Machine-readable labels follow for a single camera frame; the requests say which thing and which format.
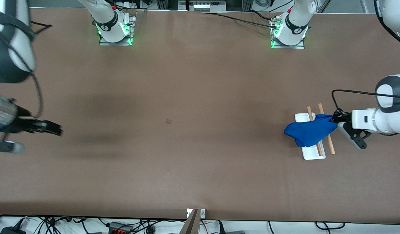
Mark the blue cloth towel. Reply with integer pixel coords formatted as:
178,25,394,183
284,114,339,148

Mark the black power adapter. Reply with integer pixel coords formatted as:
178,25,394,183
0,227,27,234

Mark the black red power box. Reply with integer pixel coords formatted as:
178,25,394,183
108,222,133,234

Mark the white control device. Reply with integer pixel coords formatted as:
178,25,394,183
186,0,227,13

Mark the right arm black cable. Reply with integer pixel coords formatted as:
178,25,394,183
0,10,53,119

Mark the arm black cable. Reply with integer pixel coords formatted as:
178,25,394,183
331,0,400,113
0,10,53,119

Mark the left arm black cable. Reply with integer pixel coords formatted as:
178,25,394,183
331,0,400,113

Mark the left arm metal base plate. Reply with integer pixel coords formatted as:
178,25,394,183
270,16,305,49

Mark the black looped floor cable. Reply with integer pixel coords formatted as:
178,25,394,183
315,222,346,230

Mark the short black table cable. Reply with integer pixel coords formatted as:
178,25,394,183
250,10,274,21

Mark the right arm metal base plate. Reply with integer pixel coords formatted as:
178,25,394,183
99,14,135,46

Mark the long black table cable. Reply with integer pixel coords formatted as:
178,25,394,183
201,12,279,30

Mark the small metal bracket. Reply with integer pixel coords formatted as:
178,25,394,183
187,209,206,219

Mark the brown camera post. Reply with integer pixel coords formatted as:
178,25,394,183
179,209,200,234

